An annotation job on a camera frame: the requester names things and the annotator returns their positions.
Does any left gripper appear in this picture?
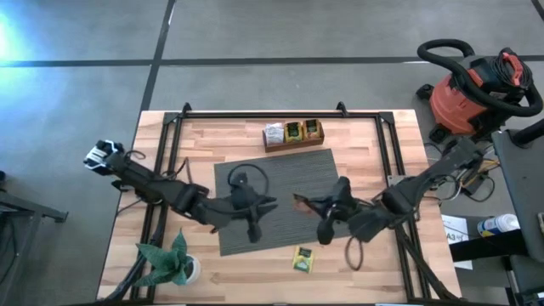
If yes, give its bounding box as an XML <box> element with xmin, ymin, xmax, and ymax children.
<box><xmin>231</xmin><ymin>183</ymin><xmax>280</xmax><ymax>244</ymax></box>

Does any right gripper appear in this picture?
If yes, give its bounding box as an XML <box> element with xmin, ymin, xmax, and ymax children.
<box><xmin>292</xmin><ymin>176</ymin><xmax>363</xmax><ymax>247</ymax></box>

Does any dark grey ribbed placemat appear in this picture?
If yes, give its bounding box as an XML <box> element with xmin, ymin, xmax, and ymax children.
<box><xmin>213</xmin><ymin>148</ymin><xmax>354</xmax><ymax>258</ymax></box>

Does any green yellow tea packet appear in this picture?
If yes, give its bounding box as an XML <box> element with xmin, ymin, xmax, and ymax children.
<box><xmin>283</xmin><ymin>121</ymin><xmax>303</xmax><ymax>144</ymax></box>
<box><xmin>292</xmin><ymin>245</ymin><xmax>315</xmax><ymax>275</ymax></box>

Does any brown wooden tea organizer box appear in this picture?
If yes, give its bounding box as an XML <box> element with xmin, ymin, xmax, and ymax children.
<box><xmin>262</xmin><ymin>118</ymin><xmax>326</xmax><ymax>154</ymax></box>

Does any white orange tea packet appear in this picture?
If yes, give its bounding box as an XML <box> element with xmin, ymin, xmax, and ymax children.
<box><xmin>263</xmin><ymin>122</ymin><xmax>285</xmax><ymax>145</ymax></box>

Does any green plant in white pot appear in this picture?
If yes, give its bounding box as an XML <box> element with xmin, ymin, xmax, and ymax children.
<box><xmin>134</xmin><ymin>230</ymin><xmax>202</xmax><ymax>288</ymax></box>

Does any white paper sheet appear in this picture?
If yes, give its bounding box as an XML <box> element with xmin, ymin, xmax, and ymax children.
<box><xmin>441</xmin><ymin>215</ymin><xmax>474</xmax><ymax>271</ymax></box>

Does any black power adapter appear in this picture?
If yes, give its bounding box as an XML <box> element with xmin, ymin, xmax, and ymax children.
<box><xmin>462</xmin><ymin>172</ymin><xmax>488</xmax><ymax>197</ymax></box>

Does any orange black shop vacuum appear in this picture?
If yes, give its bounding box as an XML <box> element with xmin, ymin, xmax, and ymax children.
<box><xmin>416</xmin><ymin>47</ymin><xmax>535</xmax><ymax>153</ymax></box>

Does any white blue spray can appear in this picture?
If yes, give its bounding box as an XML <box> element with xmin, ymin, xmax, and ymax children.
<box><xmin>476</xmin><ymin>213</ymin><xmax>521</xmax><ymax>238</ymax></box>

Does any black side table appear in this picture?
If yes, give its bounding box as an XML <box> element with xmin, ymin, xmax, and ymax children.
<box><xmin>449</xmin><ymin>127</ymin><xmax>544</xmax><ymax>306</ymax></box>

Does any black tube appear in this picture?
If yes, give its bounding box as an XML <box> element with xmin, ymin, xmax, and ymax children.
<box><xmin>508</xmin><ymin>119</ymin><xmax>544</xmax><ymax>148</ymax></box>

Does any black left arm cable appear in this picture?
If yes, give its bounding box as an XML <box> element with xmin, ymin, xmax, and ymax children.
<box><xmin>227</xmin><ymin>163</ymin><xmax>270</xmax><ymax>197</ymax></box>

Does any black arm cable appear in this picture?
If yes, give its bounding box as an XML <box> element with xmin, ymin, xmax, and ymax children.
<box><xmin>227</xmin><ymin>163</ymin><xmax>270</xmax><ymax>197</ymax></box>
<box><xmin>343</xmin><ymin>235</ymin><xmax>365</xmax><ymax>272</ymax></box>

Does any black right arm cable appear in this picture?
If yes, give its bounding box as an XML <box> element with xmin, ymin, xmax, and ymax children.
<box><xmin>343</xmin><ymin>235</ymin><xmax>365</xmax><ymax>272</ymax></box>

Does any black aluminium table frame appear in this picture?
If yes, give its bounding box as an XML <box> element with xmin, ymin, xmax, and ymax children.
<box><xmin>98</xmin><ymin>101</ymin><xmax>463</xmax><ymax>305</ymax></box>

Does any black cable harness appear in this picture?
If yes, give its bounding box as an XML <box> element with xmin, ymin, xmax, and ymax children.
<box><xmin>104</xmin><ymin>203</ymin><xmax>169</xmax><ymax>302</ymax></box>
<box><xmin>393</xmin><ymin>216</ymin><xmax>462</xmax><ymax>303</ymax></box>

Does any floor cable bundle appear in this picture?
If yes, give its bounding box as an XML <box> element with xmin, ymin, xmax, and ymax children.
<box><xmin>445</xmin><ymin>144</ymin><xmax>502</xmax><ymax>203</ymax></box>

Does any black vacuum hose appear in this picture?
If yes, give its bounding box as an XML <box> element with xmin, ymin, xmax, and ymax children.
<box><xmin>416</xmin><ymin>38</ymin><xmax>544</xmax><ymax>118</ymax></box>

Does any black cart frame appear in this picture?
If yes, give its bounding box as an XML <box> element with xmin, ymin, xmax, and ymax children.
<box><xmin>0</xmin><ymin>169</ymin><xmax>69</xmax><ymax>306</ymax></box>

